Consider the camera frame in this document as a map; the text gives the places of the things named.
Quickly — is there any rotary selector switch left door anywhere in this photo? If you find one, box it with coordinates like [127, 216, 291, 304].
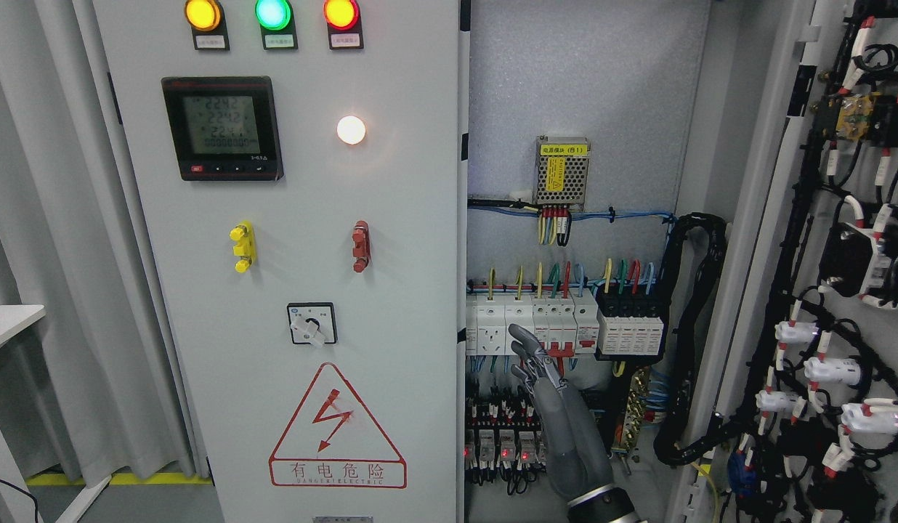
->
[286, 302, 337, 348]

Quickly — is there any green indicator light left door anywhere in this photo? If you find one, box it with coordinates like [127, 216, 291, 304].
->
[254, 0, 299, 50]

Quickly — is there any black surge protector block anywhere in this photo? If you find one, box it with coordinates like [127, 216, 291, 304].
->
[595, 288, 668, 365]

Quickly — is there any black digital power meter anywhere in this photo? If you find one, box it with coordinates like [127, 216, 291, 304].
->
[161, 76, 284, 182]

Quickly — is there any white socket breaker row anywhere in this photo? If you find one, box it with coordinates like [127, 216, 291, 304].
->
[466, 292, 599, 358]

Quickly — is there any yellow fuse terminal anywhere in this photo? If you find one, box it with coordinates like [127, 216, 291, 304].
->
[229, 221, 257, 274]

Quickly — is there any white indicator light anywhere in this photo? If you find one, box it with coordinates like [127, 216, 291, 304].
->
[336, 115, 367, 145]

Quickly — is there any red indicator light left door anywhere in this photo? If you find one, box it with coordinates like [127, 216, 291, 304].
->
[323, 0, 365, 50]

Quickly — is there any lower relay terminal row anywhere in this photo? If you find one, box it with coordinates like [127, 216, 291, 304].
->
[463, 383, 546, 496]

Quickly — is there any yellow indicator light left door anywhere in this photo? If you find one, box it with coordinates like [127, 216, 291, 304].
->
[184, 0, 230, 51]

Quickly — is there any white desk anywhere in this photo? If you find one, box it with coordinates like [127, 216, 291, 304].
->
[0, 304, 45, 347]

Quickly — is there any grey cabinet door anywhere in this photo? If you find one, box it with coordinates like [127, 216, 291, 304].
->
[93, 1, 461, 522]
[658, 1, 898, 522]

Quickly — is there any red electric hazard sticker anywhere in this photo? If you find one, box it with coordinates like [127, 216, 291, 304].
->
[267, 362, 407, 489]

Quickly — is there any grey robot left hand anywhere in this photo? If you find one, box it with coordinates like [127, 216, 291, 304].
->
[508, 324, 614, 506]

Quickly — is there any metal mesh power supply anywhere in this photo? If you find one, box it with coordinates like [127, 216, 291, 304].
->
[533, 135, 591, 211]

